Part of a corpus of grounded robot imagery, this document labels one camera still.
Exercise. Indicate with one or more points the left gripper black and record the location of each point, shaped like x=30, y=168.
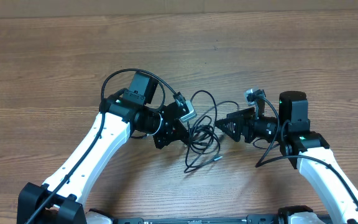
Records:
x=174, y=130

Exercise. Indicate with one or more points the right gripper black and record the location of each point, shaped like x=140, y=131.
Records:
x=245, y=121

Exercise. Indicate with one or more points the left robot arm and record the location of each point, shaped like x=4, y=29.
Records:
x=62, y=196

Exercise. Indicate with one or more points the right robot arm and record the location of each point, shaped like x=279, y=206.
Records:
x=307, y=150

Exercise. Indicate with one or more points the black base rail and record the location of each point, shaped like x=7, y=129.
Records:
x=194, y=220

